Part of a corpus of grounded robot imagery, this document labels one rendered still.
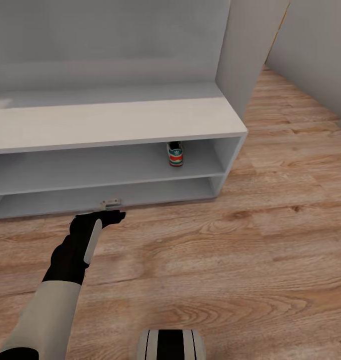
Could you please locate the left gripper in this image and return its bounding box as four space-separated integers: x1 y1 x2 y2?
99 210 126 227

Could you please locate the gym shoe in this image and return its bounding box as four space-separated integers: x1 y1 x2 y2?
165 140 183 167

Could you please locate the robot trunk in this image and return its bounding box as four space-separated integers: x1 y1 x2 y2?
134 329 207 360

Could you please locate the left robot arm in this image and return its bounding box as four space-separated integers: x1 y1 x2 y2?
0 198 126 360

